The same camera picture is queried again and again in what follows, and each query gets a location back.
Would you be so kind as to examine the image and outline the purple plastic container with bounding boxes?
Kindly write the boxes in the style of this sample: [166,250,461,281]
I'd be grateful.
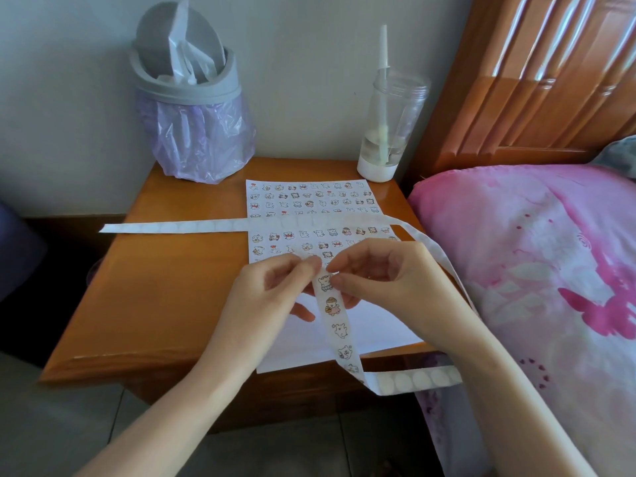
[85,258,105,289]

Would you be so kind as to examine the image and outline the person's left forearm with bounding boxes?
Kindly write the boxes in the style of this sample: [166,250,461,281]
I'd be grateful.
[74,350,252,477]

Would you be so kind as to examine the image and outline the wooden nightstand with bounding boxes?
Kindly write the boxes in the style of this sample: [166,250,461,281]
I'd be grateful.
[39,157,438,433]

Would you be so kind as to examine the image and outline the person's left hand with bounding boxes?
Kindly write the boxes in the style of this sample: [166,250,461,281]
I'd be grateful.
[196,252,323,373]

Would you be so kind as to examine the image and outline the white straw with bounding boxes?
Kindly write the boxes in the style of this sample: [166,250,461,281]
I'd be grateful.
[376,24,390,164]

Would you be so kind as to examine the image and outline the white backing scraps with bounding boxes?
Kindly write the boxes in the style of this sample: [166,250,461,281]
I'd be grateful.
[158,0,219,86]

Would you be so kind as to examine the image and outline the grey pillow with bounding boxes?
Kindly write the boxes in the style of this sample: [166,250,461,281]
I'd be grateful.
[591,135,636,180]

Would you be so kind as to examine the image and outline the white paper sheet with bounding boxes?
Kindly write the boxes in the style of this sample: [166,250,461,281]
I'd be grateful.
[246,178,433,374]

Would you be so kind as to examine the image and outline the long white sticker strip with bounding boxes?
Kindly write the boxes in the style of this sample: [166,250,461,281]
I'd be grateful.
[99,213,478,397]

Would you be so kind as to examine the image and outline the grey trash bin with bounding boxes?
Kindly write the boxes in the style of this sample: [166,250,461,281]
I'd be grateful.
[128,0,242,106]

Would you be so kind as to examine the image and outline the wooden bed headboard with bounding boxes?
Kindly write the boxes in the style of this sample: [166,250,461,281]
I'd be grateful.
[405,0,636,187]

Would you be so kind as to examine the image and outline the rows of stuck cartoon stickers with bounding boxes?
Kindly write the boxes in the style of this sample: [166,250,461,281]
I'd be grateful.
[247,181,398,262]

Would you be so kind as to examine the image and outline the pink floral bedding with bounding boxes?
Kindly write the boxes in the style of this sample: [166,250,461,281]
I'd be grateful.
[407,163,636,477]

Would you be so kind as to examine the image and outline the person's right hand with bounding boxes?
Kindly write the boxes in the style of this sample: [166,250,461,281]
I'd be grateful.
[325,238,486,351]

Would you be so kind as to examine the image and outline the person's right forearm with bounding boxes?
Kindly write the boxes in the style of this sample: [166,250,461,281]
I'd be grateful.
[447,322,597,477]

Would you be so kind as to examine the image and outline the clear cup with white base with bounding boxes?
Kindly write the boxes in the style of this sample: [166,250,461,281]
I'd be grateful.
[356,69,431,184]

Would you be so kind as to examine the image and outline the purple rolled mat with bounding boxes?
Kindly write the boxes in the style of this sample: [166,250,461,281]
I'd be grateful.
[0,201,48,303]

